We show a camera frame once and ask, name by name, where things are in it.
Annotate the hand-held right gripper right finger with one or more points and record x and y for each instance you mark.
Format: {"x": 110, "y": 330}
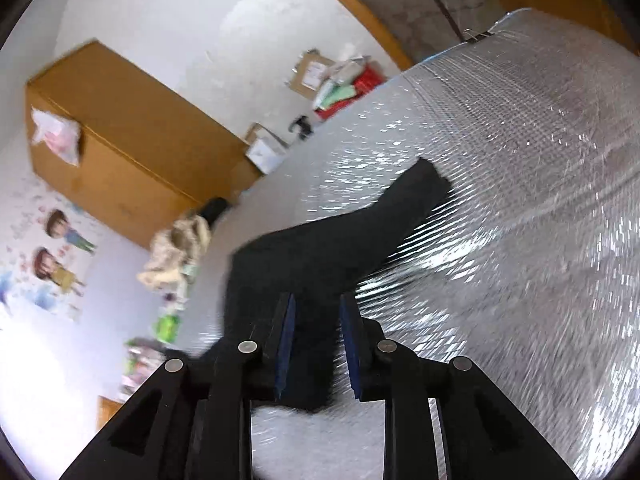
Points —
{"x": 350, "y": 347}

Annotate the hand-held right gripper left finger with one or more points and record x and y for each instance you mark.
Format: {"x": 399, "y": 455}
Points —
{"x": 285, "y": 347}

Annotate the black pants with silver embroidery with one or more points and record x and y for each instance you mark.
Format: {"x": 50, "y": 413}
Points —
{"x": 320, "y": 255}

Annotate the green tissue pack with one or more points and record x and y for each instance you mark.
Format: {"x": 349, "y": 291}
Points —
{"x": 167, "y": 327}

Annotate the pile of small packets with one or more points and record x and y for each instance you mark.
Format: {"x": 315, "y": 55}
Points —
{"x": 142, "y": 365}

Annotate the beige floral fleece blanket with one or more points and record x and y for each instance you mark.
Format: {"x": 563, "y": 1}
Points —
{"x": 175, "y": 245}

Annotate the black hat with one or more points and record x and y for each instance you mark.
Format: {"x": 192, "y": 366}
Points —
{"x": 217, "y": 207}

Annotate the white cardboard box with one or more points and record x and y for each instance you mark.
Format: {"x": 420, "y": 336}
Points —
{"x": 267, "y": 152}

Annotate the silver foil mat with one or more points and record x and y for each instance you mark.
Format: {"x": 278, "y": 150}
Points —
{"x": 500, "y": 210}

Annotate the black spray bottle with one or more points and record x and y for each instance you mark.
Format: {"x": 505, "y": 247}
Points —
{"x": 302, "y": 126}

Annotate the wooden wardrobe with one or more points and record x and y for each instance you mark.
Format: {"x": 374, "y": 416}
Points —
{"x": 140, "y": 160}

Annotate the pale green bag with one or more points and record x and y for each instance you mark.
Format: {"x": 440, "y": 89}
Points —
{"x": 340, "y": 95}

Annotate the red crate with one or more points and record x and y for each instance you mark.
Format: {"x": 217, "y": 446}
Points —
{"x": 370, "y": 80}

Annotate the brown cardboard parcel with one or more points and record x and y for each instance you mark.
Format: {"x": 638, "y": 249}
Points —
{"x": 310, "y": 72}

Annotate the pink plastic bag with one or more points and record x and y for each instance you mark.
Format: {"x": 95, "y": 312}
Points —
{"x": 57, "y": 132}

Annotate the black binder clip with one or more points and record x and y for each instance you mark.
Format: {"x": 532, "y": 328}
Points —
{"x": 477, "y": 36}

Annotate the cartoon children wall sticker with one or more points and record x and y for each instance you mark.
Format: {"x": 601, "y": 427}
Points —
{"x": 60, "y": 270}

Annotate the wooden door frame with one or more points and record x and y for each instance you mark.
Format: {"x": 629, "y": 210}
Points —
{"x": 362, "y": 12}

